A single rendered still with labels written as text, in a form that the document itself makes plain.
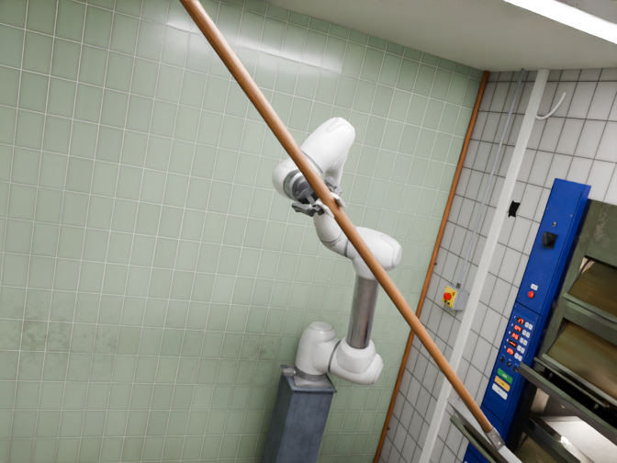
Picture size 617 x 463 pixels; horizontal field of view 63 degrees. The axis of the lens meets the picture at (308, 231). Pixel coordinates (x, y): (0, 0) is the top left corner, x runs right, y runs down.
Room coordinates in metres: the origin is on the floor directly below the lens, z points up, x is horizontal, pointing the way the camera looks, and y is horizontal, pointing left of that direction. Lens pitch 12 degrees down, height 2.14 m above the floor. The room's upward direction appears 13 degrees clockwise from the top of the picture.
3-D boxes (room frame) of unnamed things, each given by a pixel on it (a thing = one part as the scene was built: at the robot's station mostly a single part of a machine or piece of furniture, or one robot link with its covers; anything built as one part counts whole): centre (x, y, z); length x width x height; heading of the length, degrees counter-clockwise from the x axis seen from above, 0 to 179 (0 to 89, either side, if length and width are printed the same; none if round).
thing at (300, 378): (2.16, -0.13, 1.03); 0.22 x 0.18 x 0.06; 109
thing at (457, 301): (2.46, -0.80, 1.46); 0.10 x 0.07 x 0.10; 22
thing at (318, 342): (2.16, -0.16, 1.17); 0.18 x 0.16 x 0.22; 69
